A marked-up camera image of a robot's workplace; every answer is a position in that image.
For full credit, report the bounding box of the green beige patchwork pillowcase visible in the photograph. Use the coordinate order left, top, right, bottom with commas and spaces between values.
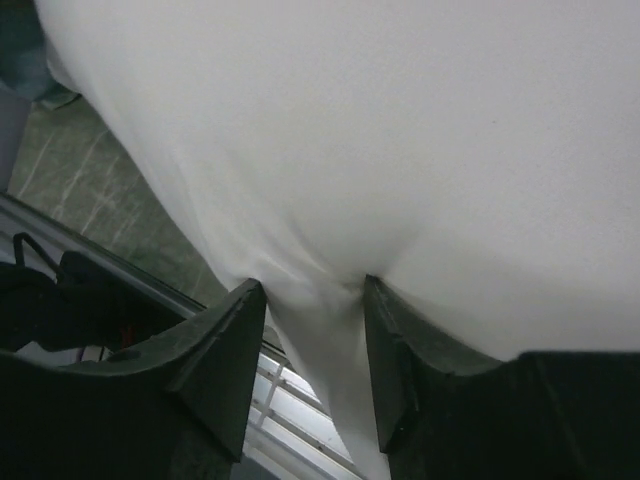
1, 1, 79, 110

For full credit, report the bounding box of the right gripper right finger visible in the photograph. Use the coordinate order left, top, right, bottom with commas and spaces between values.
363, 277, 639, 479

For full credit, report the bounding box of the aluminium front rail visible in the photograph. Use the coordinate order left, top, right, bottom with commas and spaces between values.
1, 194, 361, 479

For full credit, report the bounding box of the white pillow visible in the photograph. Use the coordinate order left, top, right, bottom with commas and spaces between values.
36, 1, 639, 479

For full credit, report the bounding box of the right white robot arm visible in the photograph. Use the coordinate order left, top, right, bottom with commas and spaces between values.
1, 252, 639, 479

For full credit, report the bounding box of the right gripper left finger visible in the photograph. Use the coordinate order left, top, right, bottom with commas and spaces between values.
1, 280, 266, 479

